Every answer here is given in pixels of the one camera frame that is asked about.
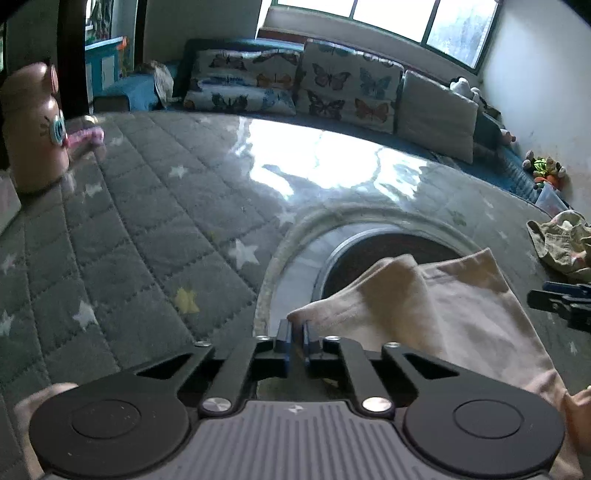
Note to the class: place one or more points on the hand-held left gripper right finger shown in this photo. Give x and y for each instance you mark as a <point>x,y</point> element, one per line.
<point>310,346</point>

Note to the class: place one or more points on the butterfly print square cushion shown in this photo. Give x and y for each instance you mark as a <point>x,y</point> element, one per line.
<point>346,85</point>

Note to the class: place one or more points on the cream white garment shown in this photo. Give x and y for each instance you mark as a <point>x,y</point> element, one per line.
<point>443,314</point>

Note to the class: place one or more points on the window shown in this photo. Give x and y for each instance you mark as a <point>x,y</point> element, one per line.
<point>392,14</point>

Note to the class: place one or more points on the crumpled grey cloth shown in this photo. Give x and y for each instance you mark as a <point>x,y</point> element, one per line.
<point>162,81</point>

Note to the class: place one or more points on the round black induction cooktop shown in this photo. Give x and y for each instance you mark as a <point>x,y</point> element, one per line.
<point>369,251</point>

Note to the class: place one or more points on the plain cream cushion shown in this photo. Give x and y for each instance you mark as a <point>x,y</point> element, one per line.
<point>436,115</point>

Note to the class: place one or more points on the butterfly print pillow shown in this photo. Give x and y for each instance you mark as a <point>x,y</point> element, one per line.
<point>240,99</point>
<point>249,67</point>

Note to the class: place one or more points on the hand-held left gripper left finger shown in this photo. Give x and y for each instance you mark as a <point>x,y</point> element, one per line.
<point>284,344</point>

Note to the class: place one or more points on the teal sofa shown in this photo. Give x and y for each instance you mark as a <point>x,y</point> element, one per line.
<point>134,87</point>

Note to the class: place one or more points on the clear plastic container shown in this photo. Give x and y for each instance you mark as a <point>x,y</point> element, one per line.
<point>550,198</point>

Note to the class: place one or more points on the blue toy cabinet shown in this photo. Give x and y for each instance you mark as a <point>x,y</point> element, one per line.
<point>104,64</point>

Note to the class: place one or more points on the green orange plush toy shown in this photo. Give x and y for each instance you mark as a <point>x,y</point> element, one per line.
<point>545,167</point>

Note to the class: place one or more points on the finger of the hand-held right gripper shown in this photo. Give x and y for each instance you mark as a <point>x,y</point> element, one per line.
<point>570,290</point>
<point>575,310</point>

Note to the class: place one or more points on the white plush toy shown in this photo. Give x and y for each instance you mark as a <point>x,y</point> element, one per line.
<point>464,87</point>

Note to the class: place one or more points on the khaki crumpled garment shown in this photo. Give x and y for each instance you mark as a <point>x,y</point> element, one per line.
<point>561,240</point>

